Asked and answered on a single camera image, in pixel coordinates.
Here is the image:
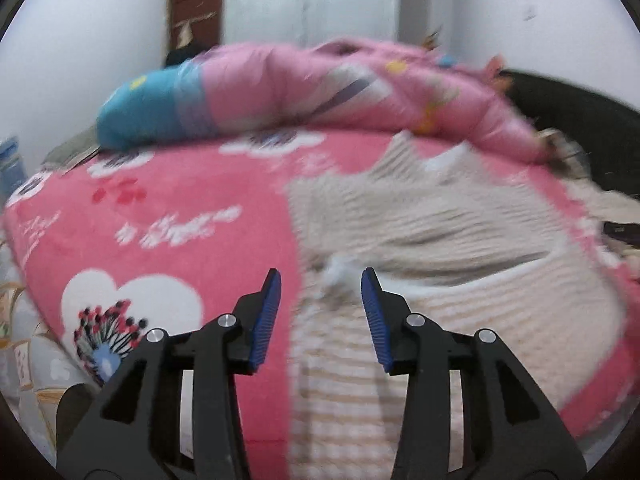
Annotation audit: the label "beige white checked knit sweater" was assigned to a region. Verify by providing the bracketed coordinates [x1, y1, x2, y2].
[287, 132, 631, 480]

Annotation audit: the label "cream cable knit cloth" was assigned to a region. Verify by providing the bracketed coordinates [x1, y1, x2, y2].
[567, 177, 640, 221]

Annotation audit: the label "plaid pillow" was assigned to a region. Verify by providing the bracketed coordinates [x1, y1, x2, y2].
[537, 130, 588, 178]

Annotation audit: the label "blue plastic item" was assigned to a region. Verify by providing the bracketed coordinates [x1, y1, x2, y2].
[0, 135, 26, 196]

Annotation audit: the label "green patterned mat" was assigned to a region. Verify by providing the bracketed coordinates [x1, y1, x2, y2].
[42, 127, 101, 168]

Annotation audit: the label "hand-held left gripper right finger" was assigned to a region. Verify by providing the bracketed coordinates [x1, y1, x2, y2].
[361, 267, 587, 480]

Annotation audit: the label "dark hanging clothes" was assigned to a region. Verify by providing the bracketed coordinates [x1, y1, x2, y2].
[165, 42, 216, 68]

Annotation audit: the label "pink and blue quilt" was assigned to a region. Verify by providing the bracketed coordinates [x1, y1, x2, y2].
[96, 37, 548, 163]

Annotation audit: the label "grey floral bed sheet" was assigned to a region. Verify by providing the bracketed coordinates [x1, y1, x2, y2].
[0, 245, 101, 456]

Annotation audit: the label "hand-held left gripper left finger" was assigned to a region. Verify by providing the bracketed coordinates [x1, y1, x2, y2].
[56, 268, 282, 480]

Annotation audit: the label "brown door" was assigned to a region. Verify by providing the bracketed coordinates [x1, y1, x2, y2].
[167, 0, 228, 68]

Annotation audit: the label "pink floral bed blanket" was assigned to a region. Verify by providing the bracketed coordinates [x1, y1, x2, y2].
[2, 125, 640, 461]

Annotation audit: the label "black padded headboard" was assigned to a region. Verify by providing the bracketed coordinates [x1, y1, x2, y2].
[495, 70, 640, 196]

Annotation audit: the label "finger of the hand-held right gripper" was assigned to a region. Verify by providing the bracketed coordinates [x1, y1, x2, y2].
[602, 220, 640, 249]

